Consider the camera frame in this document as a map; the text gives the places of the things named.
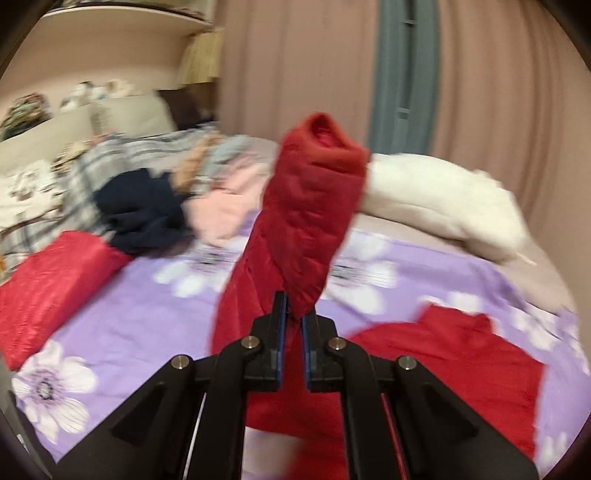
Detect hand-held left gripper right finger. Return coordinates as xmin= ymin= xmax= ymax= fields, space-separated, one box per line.
xmin=300 ymin=310 xmax=540 ymax=480

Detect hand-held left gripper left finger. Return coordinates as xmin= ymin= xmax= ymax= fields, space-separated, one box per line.
xmin=53 ymin=291 xmax=289 ymax=480

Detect red puffer jacket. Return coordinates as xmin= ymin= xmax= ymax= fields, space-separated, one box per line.
xmin=210 ymin=112 xmax=548 ymax=480

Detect pink garment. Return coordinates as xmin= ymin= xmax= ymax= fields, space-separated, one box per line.
xmin=186 ymin=162 xmax=274 ymax=246

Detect purple floral bed sheet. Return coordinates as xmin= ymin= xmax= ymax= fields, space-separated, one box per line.
xmin=9 ymin=226 xmax=583 ymax=468

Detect navy blue garment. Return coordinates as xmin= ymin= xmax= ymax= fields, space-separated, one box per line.
xmin=93 ymin=168 xmax=195 ymax=256

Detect grey-blue garment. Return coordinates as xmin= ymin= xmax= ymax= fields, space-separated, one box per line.
xmin=202 ymin=135 xmax=251 ymax=180

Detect brown knitted garment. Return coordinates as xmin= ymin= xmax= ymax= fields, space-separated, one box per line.
xmin=172 ymin=137 xmax=219 ymax=191

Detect white plush goose toy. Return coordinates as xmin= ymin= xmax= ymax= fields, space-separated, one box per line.
xmin=360 ymin=153 xmax=539 ymax=266

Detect folded red quilted garment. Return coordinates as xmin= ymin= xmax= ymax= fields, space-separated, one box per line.
xmin=0 ymin=231 xmax=133 ymax=371

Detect grey plaid cloth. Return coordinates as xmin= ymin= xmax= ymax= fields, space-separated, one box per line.
xmin=0 ymin=133 xmax=218 ymax=274

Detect plain beige pillow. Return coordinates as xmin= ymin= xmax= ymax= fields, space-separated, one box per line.
xmin=91 ymin=90 xmax=177 ymax=138

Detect grey-blue curtain strip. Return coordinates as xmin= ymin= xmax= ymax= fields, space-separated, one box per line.
xmin=369 ymin=0 xmax=440 ymax=157

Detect white soft toys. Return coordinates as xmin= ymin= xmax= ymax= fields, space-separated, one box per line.
xmin=59 ymin=79 xmax=136 ymax=112

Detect stack of colourful things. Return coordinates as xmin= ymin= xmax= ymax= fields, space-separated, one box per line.
xmin=0 ymin=92 xmax=52 ymax=141

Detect cream curved wall shelf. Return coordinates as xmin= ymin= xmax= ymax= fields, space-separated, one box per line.
xmin=9 ymin=0 xmax=217 ymax=90

